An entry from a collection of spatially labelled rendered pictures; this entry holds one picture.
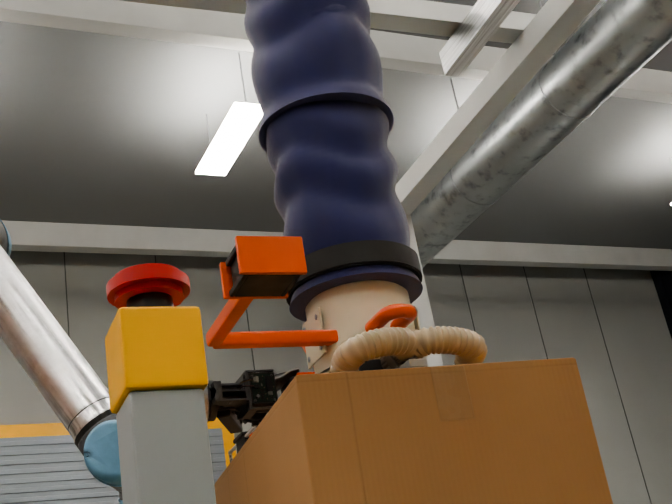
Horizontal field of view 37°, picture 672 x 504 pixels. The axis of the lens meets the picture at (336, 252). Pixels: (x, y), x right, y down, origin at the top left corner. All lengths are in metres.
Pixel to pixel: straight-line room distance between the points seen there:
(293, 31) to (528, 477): 0.86
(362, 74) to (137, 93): 8.11
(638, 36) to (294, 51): 6.37
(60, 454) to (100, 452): 9.91
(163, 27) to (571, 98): 3.35
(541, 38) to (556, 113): 4.19
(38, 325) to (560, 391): 0.81
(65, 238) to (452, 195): 4.58
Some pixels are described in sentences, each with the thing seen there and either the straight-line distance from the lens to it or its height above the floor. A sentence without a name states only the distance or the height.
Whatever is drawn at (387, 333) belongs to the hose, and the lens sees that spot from 1.43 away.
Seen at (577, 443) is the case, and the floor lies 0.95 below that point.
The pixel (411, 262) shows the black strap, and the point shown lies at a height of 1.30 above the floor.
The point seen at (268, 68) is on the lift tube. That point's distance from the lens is 1.77.
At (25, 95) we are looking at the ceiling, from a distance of 9.80.
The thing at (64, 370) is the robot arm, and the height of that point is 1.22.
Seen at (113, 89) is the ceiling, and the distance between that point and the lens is 9.75.
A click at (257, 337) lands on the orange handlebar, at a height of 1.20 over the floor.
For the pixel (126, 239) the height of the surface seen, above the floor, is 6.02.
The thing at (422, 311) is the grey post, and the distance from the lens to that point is 5.41.
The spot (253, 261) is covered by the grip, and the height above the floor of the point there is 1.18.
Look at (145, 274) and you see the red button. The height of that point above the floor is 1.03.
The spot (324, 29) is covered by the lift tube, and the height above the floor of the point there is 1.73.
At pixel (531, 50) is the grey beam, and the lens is 4.53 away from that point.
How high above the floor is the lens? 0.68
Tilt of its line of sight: 24 degrees up
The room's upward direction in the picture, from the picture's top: 10 degrees counter-clockwise
